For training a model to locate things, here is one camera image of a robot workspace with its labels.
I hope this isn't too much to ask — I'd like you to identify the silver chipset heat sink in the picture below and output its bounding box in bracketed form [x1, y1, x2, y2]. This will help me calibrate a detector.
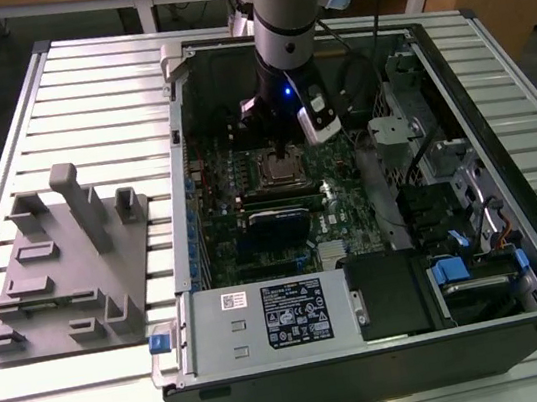
[315, 238, 351, 271]

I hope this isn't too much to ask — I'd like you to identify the black plastic block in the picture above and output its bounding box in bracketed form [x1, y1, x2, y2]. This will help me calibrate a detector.
[394, 179, 470, 250]

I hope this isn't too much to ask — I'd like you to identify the silver chassis bracket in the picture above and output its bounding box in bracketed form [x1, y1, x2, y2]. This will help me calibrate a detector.
[416, 131, 515, 259]

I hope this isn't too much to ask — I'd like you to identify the hard disk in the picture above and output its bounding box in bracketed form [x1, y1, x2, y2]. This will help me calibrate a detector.
[440, 273, 519, 328]

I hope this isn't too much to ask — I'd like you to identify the black graphics card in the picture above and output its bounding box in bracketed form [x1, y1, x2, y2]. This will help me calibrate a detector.
[245, 202, 315, 253]

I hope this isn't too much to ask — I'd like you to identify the black RAM slot bank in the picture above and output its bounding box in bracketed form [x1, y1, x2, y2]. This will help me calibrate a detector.
[227, 117, 262, 155]

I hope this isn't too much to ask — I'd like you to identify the black expansion slot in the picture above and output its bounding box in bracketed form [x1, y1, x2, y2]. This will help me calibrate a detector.
[234, 243, 308, 268]
[235, 258, 303, 284]

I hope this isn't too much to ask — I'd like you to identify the black looped case cable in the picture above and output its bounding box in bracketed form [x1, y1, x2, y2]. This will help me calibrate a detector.
[338, 52, 385, 117]

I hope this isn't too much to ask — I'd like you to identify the black rating label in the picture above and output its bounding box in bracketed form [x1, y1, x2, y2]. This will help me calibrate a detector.
[259, 276, 337, 349]

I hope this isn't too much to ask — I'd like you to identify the silver rear slot panel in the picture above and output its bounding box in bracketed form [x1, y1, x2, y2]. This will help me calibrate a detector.
[144, 87, 213, 297]

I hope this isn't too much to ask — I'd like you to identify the silver CPU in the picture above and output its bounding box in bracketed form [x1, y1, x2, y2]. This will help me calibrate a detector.
[264, 150, 304, 182]

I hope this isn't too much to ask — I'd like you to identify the metal socket cover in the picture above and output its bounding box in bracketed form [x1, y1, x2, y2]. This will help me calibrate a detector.
[254, 142, 316, 194]

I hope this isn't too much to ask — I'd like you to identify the black PC case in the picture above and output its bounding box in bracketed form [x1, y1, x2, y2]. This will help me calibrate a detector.
[102, 0, 537, 402]

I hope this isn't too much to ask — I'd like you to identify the black disk wire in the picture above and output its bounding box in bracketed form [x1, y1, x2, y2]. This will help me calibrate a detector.
[469, 194, 510, 252]

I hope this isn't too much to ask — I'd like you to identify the silver power supply unit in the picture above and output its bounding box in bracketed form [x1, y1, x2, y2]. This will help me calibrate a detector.
[170, 266, 368, 380]

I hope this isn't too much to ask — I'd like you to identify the gray plastic baffle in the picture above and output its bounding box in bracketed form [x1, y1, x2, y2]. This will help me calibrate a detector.
[354, 140, 414, 256]

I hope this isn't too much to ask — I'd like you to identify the white barcode sticker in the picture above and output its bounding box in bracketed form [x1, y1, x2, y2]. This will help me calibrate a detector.
[218, 289, 251, 313]

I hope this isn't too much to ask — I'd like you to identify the blue plastic clip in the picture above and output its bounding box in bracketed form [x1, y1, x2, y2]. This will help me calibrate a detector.
[511, 246, 531, 274]

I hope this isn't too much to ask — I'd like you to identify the blue disk carrier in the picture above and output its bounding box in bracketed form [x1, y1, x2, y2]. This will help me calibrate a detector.
[426, 254, 474, 289]

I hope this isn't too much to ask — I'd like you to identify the small dark wrist camera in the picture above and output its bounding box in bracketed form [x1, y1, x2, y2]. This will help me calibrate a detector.
[237, 95, 266, 128]

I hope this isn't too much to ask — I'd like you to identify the perforated metal drive cage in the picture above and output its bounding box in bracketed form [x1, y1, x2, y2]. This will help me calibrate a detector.
[355, 45, 454, 196]

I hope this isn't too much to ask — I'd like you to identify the CPU socket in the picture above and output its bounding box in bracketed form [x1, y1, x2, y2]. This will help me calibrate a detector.
[251, 139, 318, 197]

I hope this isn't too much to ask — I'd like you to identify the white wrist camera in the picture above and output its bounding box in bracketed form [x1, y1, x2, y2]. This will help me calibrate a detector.
[292, 80, 346, 148]

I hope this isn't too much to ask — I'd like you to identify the green motherboard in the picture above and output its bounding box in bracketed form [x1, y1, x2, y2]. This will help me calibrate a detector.
[183, 112, 396, 291]

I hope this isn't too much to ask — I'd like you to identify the blue power supply latch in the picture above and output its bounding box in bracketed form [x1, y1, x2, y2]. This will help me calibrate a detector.
[146, 330, 172, 357]

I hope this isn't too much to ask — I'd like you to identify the blue wire connector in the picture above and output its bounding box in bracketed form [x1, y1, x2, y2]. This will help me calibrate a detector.
[447, 226, 475, 252]

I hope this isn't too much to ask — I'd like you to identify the gray case latch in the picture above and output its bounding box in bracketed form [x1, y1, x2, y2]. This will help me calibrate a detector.
[157, 41, 192, 84]

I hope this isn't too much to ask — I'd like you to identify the coloured wire bundle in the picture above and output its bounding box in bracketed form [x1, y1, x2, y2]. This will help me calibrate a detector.
[489, 219, 515, 250]

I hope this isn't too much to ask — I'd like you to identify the gray parts rack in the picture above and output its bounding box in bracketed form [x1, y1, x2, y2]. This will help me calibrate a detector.
[0, 151, 170, 366]

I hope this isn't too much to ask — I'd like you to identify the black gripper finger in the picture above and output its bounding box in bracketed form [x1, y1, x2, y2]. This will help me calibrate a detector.
[274, 139, 295, 163]

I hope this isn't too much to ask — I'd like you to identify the black RAM stick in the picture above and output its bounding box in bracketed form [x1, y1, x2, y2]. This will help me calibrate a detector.
[240, 180, 323, 206]

